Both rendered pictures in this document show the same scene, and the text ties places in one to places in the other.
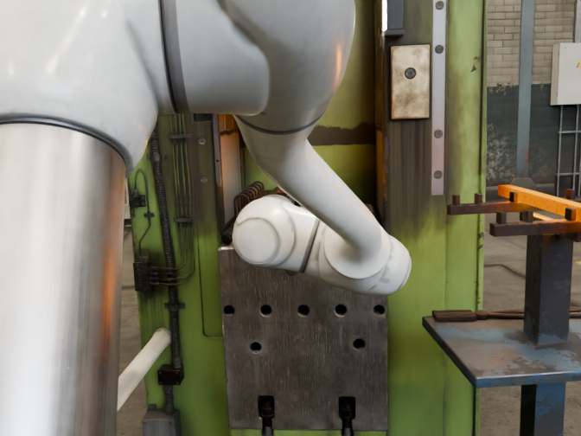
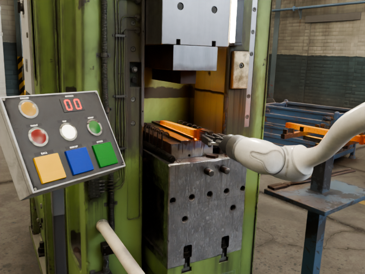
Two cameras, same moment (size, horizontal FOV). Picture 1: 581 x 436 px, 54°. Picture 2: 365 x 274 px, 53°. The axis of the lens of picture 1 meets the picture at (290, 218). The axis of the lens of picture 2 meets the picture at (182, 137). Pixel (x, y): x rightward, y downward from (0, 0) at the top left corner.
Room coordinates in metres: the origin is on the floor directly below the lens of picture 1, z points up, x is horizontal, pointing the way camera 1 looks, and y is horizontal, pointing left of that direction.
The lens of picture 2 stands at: (0.12, 0.89, 1.32)
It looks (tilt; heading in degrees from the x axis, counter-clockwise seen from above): 12 degrees down; 326
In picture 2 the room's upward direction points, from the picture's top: 2 degrees clockwise
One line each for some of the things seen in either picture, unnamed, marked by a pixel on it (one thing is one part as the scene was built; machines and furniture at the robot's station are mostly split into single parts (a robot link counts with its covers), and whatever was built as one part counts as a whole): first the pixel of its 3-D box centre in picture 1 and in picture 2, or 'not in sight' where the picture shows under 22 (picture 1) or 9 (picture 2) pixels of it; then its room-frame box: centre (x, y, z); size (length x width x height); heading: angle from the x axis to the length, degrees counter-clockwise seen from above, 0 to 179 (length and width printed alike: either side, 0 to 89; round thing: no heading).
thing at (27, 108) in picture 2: not in sight; (28, 109); (1.22, 0.68, 1.16); 0.05 x 0.03 x 0.04; 85
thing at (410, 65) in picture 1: (410, 82); (239, 69); (1.42, -0.30, 1.27); 0.09 x 0.02 x 0.17; 85
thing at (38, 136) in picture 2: not in sight; (38, 136); (1.18, 0.66, 1.09); 0.05 x 0.03 x 0.04; 85
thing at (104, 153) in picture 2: not in sight; (104, 155); (1.20, 0.46, 1.01); 0.07 x 0.05 x 0.07; 110
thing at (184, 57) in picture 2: not in sight; (171, 57); (1.53, 0.01, 1.32); 0.42 x 0.20 x 0.10; 175
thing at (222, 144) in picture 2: not in sight; (227, 143); (1.11, 0.03, 1.02); 0.09 x 0.08 x 0.07; 174
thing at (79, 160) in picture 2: not in sight; (79, 161); (1.17, 0.55, 1.01); 0.07 x 0.05 x 0.07; 110
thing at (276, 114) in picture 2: not in sight; (305, 129); (3.44, -3.47, 0.36); 1.20 x 0.80 x 0.72; 11
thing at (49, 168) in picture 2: not in sight; (49, 168); (1.14, 0.65, 1.01); 0.07 x 0.05 x 0.07; 110
